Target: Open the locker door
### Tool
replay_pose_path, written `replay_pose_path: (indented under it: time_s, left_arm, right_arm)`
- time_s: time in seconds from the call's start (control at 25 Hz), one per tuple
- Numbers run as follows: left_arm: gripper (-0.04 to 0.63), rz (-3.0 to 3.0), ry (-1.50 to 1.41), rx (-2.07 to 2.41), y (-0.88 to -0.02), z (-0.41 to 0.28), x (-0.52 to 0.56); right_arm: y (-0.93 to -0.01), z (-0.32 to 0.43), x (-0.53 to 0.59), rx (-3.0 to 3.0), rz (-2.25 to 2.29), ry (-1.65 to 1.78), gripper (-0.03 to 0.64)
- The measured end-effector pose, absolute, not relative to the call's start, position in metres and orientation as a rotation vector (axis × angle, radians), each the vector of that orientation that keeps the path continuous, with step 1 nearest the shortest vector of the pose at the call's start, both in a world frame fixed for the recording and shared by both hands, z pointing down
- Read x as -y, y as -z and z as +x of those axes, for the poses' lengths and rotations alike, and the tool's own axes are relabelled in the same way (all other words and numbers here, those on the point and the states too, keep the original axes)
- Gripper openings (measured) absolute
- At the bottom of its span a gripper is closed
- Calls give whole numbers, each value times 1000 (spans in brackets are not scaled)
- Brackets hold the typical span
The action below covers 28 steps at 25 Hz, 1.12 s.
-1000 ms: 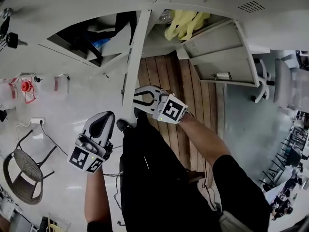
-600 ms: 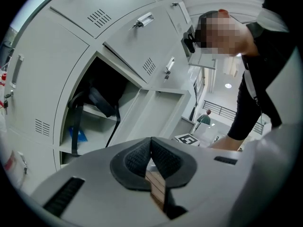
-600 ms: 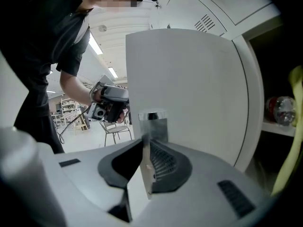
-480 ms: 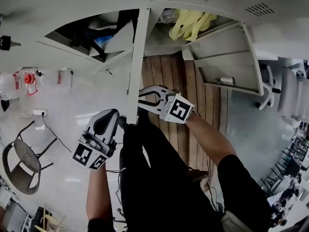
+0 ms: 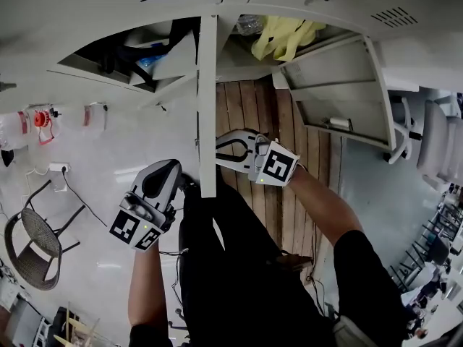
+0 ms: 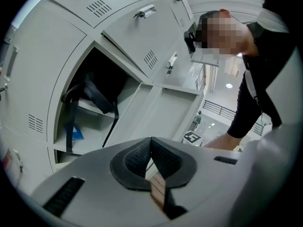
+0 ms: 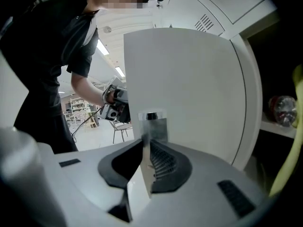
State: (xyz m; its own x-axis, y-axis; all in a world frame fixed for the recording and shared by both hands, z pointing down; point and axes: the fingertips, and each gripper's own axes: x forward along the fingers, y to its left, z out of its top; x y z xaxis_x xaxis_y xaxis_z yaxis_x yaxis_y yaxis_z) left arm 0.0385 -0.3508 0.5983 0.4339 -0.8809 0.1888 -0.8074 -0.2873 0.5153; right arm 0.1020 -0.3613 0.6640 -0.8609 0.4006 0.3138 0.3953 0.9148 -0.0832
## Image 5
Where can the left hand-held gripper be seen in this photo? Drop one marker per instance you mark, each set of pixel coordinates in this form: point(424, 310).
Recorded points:
point(124, 228)

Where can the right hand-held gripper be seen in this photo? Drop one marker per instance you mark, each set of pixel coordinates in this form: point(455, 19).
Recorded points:
point(278, 163)

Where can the person's right forearm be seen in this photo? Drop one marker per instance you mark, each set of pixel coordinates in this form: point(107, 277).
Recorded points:
point(322, 208)

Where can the person's left forearm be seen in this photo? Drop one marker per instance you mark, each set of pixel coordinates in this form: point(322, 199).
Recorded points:
point(144, 284)

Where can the wooden plank platform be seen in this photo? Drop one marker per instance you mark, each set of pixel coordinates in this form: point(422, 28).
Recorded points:
point(253, 107)

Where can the white power strip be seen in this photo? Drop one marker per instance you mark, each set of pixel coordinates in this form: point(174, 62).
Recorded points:
point(56, 166)

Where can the yellow rubber gloves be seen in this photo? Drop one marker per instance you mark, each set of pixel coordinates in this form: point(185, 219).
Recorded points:
point(278, 38)

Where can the blue packet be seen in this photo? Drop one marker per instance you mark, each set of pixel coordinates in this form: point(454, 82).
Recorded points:
point(148, 61)

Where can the dark waist-worn device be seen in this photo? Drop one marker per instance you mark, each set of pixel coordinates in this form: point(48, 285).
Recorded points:
point(294, 261)

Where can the clear plastic bag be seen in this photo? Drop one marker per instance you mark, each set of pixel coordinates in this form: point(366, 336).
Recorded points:
point(249, 24)

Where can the person in black shirt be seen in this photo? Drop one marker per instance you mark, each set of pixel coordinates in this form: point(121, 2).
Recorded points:
point(235, 284)

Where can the brown wicker chair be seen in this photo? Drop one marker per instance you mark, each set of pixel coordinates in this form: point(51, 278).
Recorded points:
point(36, 237)

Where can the black bag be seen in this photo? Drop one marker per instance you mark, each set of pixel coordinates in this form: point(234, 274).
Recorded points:
point(123, 54)

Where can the small white black heater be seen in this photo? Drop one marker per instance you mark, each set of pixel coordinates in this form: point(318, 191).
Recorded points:
point(6, 157)

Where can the cluster of clear water jugs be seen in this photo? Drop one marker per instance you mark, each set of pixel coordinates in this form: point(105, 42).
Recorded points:
point(11, 132)

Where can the white grey office chair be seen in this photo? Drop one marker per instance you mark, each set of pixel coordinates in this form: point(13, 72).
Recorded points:
point(434, 139)

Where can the white desk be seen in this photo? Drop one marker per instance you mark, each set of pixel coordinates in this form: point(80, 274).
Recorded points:
point(427, 71)

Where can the light grey backpack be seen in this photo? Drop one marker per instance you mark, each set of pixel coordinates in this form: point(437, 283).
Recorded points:
point(347, 333)

